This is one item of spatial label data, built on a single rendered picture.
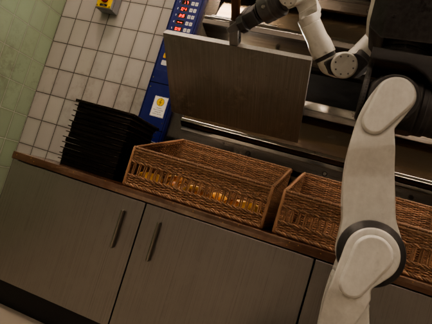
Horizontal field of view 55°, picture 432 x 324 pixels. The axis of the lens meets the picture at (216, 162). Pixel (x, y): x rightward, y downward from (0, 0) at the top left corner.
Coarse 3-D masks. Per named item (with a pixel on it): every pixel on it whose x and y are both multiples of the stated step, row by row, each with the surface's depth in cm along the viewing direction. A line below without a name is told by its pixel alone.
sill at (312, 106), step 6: (306, 102) 192; (312, 102) 191; (306, 108) 191; (312, 108) 190; (318, 108) 190; (324, 108) 189; (330, 108) 188; (336, 108) 188; (330, 114) 188; (336, 114) 187; (342, 114) 187; (348, 114) 186; (354, 114) 185
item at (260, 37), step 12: (204, 24) 196; (216, 24) 193; (228, 24) 191; (216, 36) 202; (228, 36) 198; (252, 36) 191; (264, 36) 188; (276, 36) 184; (288, 36) 183; (300, 36) 182; (288, 48) 190; (300, 48) 187; (336, 48) 178; (348, 48) 175; (312, 60) 193
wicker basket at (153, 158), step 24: (168, 144) 184; (192, 144) 199; (144, 168) 154; (168, 168) 151; (192, 168) 149; (216, 168) 193; (264, 168) 189; (288, 168) 186; (168, 192) 150; (192, 192) 148; (216, 192) 146; (240, 192) 144; (264, 192) 142; (240, 216) 143; (264, 216) 140
